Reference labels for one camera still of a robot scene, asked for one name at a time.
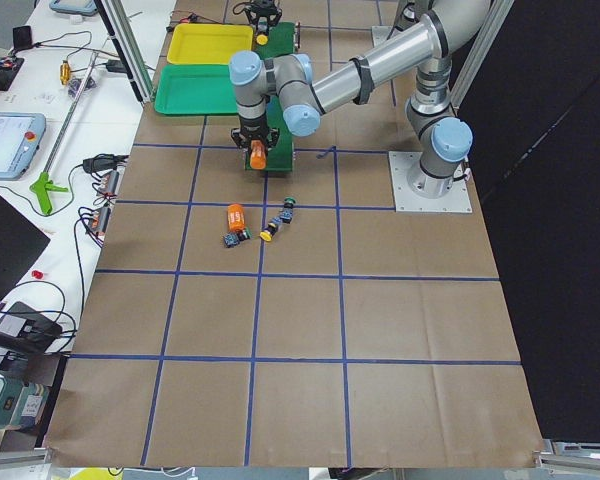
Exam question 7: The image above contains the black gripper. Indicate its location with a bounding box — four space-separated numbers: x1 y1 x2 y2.
231 127 280 160
244 0 282 31

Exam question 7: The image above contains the orange cylinder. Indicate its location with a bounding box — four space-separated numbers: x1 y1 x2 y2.
249 140 267 170
227 203 246 232

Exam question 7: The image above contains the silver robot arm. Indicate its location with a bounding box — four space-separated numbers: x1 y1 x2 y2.
229 1 491 213

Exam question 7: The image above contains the green conveyor belt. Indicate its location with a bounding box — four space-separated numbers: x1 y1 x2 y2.
254 21 295 172

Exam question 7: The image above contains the yellow plastic tray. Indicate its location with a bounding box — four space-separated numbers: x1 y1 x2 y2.
167 24 253 65

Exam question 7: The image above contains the green plastic tray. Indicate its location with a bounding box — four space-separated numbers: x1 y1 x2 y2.
154 64 237 116

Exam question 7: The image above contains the green push button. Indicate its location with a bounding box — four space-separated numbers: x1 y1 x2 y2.
279 197 296 224

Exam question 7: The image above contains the yellow push button spare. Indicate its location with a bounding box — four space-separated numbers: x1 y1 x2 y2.
259 216 283 242

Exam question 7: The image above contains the green button with blue base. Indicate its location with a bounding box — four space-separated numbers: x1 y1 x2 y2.
223 228 252 248

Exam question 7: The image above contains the black power adapter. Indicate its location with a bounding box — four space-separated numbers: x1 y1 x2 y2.
105 60 126 74

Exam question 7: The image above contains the green grabber tool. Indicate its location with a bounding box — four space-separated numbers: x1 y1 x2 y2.
29 171 70 216

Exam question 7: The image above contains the teach pendant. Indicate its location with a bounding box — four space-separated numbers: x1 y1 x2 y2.
0 112 46 180

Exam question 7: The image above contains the aluminium frame post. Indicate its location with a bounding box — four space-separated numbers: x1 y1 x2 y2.
94 0 154 104

